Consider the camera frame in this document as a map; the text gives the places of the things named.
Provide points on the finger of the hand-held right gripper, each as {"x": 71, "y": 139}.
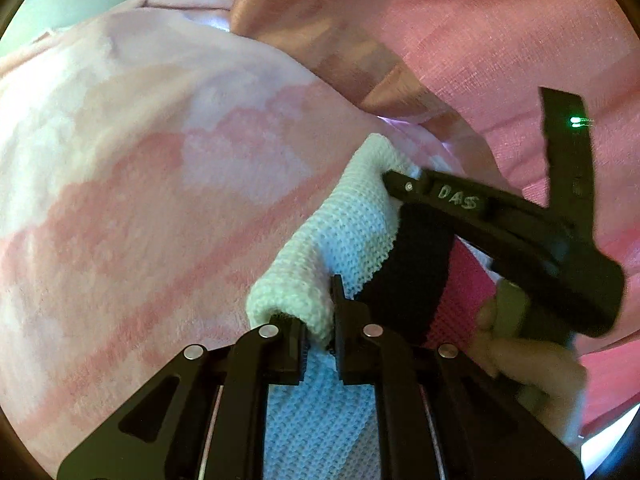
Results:
{"x": 465, "y": 205}

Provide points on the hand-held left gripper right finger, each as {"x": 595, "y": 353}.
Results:
{"x": 350, "y": 352}

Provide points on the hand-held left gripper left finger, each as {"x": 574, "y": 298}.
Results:
{"x": 286, "y": 356}

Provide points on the white knit sweater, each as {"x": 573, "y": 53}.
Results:
{"x": 350, "y": 220}

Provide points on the person's right hand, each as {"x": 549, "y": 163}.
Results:
{"x": 545, "y": 375}

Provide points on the pink curtain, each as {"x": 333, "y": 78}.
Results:
{"x": 475, "y": 35}

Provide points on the pink patterned plush blanket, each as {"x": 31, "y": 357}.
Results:
{"x": 125, "y": 185}

